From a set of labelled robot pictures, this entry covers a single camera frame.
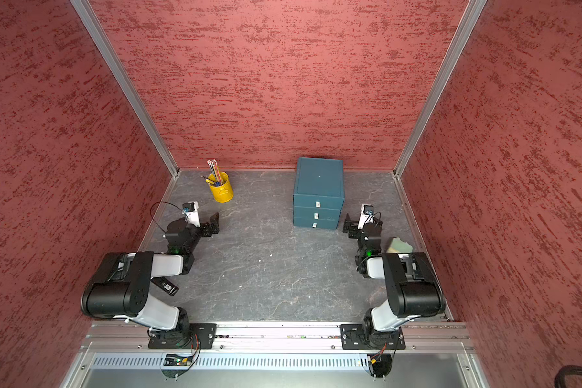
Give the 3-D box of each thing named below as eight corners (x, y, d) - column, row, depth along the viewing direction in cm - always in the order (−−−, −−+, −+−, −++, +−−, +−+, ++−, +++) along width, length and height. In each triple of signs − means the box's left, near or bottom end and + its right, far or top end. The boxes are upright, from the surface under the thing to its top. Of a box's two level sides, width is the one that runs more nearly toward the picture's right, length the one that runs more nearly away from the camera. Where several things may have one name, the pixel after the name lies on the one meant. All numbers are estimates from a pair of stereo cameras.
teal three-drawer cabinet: (293, 233, 101) (293, 201, 83) (294, 192, 115) (293, 157, 98) (339, 233, 101) (348, 201, 83) (334, 192, 115) (341, 158, 98)
